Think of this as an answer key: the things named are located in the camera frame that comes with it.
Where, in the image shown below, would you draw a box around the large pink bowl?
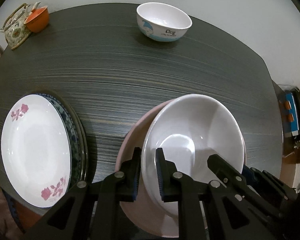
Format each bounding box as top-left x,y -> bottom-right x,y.
114,98 -> 248,238

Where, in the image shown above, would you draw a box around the large blue floral plate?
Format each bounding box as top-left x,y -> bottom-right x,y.
51,95 -> 89,182

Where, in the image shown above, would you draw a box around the white Rabbit bowl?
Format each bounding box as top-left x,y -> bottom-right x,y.
141,94 -> 246,218

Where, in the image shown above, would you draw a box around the small blue floral plate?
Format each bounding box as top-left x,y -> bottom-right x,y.
38,93 -> 82,189

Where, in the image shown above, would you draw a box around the white plate pink flowers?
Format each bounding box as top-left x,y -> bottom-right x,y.
1,94 -> 71,208

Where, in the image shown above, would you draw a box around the blue box on shelf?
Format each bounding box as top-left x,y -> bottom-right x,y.
283,92 -> 299,137

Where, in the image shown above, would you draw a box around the white Dog bowl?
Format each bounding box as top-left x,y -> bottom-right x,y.
136,2 -> 192,42

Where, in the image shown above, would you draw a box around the orange cup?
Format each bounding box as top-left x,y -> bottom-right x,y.
24,6 -> 50,33

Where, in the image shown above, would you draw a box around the floral ceramic teapot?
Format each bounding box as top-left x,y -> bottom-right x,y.
0,2 -> 40,50

